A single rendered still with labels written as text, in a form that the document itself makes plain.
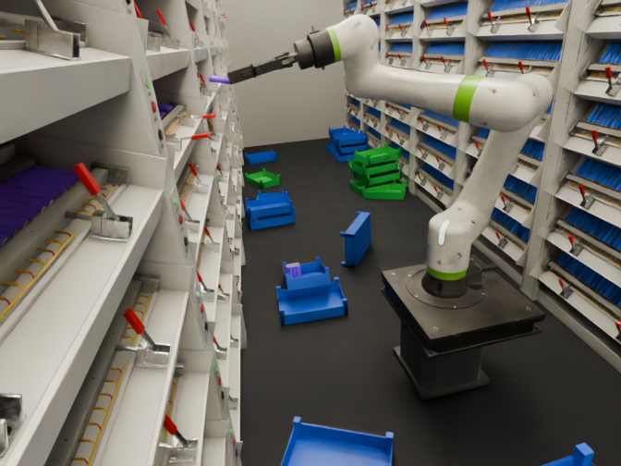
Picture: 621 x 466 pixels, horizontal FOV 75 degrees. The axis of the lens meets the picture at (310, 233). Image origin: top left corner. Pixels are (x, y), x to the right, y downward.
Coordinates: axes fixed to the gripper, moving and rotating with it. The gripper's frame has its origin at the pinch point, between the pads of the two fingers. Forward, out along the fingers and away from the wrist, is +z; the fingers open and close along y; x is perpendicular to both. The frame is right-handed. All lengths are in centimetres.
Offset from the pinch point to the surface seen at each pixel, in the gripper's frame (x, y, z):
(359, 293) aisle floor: 111, -37, -19
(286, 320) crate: 101, -22, 17
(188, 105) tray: 4.3, -10.4, 18.7
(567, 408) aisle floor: 121, 42, -65
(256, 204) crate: 92, -148, 23
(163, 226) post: 14, 59, 18
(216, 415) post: 58, 59, 27
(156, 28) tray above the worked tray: -17.8, -10.3, 18.5
